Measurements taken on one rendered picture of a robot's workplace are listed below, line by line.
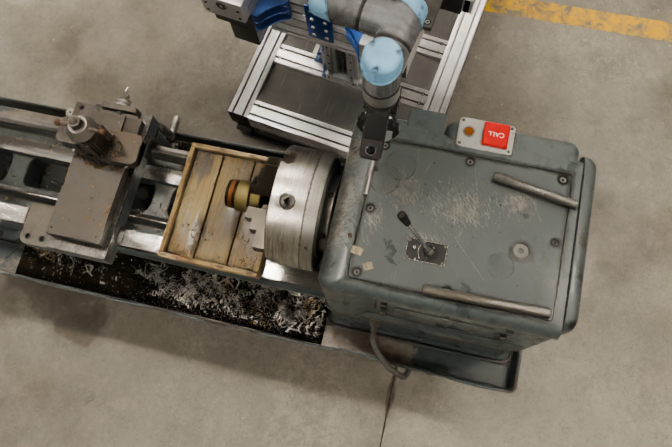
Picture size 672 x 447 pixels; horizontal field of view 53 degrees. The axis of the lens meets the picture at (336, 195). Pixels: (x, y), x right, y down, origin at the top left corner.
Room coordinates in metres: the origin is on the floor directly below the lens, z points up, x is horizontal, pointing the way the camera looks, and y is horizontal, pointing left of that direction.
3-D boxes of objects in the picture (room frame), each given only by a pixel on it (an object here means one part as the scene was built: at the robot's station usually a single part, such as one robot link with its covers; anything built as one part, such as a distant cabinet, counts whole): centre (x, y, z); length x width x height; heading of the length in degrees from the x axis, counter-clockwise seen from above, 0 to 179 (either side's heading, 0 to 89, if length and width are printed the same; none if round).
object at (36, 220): (0.79, 0.72, 0.90); 0.47 x 0.30 x 0.06; 157
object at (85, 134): (0.84, 0.65, 1.13); 0.08 x 0.08 x 0.03
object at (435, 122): (0.62, -0.25, 1.24); 0.09 x 0.08 x 0.03; 67
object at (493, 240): (0.39, -0.28, 1.06); 0.59 x 0.48 x 0.39; 67
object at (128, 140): (0.83, 0.62, 0.99); 0.20 x 0.10 x 0.05; 67
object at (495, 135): (0.56, -0.40, 1.26); 0.06 x 0.06 x 0.02; 67
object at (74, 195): (0.79, 0.67, 0.95); 0.43 x 0.17 x 0.05; 157
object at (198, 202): (0.62, 0.33, 0.89); 0.36 x 0.30 x 0.04; 157
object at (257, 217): (0.47, 0.20, 1.09); 0.12 x 0.11 x 0.05; 158
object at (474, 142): (0.57, -0.38, 1.23); 0.13 x 0.08 x 0.05; 67
